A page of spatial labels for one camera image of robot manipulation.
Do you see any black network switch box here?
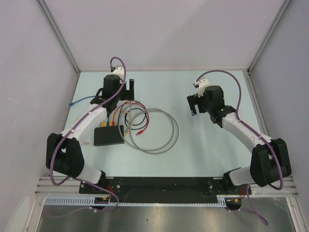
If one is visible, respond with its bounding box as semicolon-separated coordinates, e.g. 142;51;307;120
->
94;125;124;146

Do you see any grey slotted cable duct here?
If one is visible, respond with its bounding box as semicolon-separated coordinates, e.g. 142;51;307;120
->
45;196;226;207

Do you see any aluminium frame rail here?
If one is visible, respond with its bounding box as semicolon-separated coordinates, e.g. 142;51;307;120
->
35;177;298;197

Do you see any blue ethernet cable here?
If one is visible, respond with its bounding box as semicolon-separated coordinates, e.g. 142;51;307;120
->
68;96;116;126

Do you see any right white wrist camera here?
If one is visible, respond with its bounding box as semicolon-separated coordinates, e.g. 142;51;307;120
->
193;78;210;98

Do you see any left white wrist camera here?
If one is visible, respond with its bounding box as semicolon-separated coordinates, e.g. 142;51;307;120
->
111;65;125;79

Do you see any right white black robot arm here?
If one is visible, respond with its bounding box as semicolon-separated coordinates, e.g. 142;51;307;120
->
187;86;292;194

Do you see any grey ethernet cable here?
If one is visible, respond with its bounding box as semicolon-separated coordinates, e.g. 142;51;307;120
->
122;101;180;155

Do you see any red ethernet cable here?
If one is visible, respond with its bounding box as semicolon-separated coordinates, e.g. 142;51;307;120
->
110;101;150;136

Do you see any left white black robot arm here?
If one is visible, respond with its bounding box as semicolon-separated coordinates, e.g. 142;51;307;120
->
46;74;135;193

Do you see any black ethernet cable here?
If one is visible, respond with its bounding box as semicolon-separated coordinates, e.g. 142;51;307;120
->
119;101;149;134

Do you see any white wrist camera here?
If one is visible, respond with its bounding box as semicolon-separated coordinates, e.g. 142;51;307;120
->
111;65;125;79
193;78;210;98

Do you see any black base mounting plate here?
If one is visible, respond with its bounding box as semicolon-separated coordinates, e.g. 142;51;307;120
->
79;176;252;204

